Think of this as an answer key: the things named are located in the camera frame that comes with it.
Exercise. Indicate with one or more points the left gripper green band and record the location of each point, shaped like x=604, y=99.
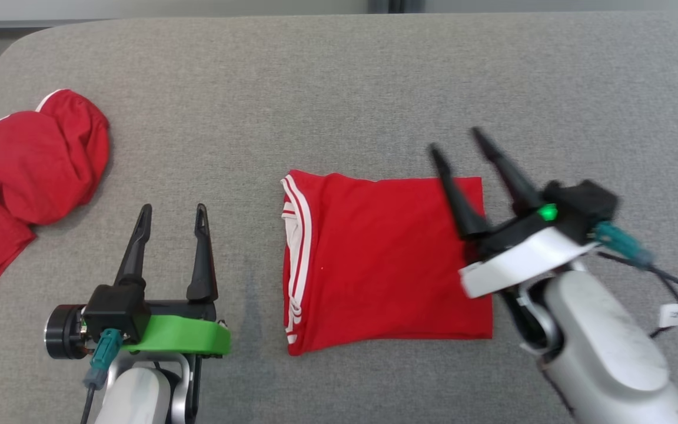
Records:
x=186, y=335

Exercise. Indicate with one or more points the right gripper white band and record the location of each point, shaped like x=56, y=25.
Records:
x=521, y=259

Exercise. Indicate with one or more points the red jersey with white trim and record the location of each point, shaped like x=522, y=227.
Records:
x=386, y=265

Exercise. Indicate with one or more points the red shorts with white stripe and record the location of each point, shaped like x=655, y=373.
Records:
x=39, y=165

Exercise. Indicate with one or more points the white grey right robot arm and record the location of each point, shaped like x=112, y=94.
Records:
x=598, y=341

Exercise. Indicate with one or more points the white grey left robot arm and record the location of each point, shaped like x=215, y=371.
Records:
x=133, y=394

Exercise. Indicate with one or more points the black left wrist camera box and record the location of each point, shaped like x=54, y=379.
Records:
x=115, y=309

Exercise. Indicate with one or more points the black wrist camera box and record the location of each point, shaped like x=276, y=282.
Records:
x=115, y=309
x=583, y=206

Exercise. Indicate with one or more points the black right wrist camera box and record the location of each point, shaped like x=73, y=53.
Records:
x=583, y=206

